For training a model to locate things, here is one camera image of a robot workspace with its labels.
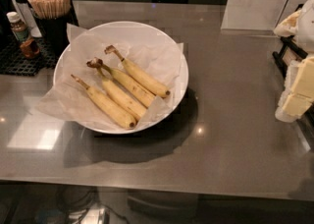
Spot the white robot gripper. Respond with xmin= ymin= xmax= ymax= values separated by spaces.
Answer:
xmin=274 ymin=0 xmax=314 ymax=123

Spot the black rubber grid mat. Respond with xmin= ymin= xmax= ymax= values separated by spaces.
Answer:
xmin=0 ymin=35 xmax=58 ymax=77

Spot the small brown round jar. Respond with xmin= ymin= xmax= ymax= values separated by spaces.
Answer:
xmin=20 ymin=38 xmax=40 ymax=59

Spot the yellow banana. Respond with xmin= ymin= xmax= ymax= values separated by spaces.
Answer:
xmin=71 ymin=75 xmax=136 ymax=130
xmin=97 ymin=68 xmax=146 ymax=121
xmin=104 ymin=45 xmax=171 ymax=98
xmin=86 ymin=57 xmax=155 ymax=107

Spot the small brown sauce bottle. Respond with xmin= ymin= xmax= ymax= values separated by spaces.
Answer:
xmin=7 ymin=12 xmax=29 ymax=42

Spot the black cup of wooden stirrers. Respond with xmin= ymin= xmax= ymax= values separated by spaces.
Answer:
xmin=27 ymin=0 xmax=79 ymax=57

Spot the black rack of packets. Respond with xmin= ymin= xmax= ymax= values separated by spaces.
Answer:
xmin=272 ymin=3 xmax=314 ymax=138

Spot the white bowl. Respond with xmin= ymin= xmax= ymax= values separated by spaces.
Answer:
xmin=52 ymin=21 xmax=189 ymax=136

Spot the white parchment paper liner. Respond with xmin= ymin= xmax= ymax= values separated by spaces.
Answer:
xmin=34 ymin=23 xmax=184 ymax=133

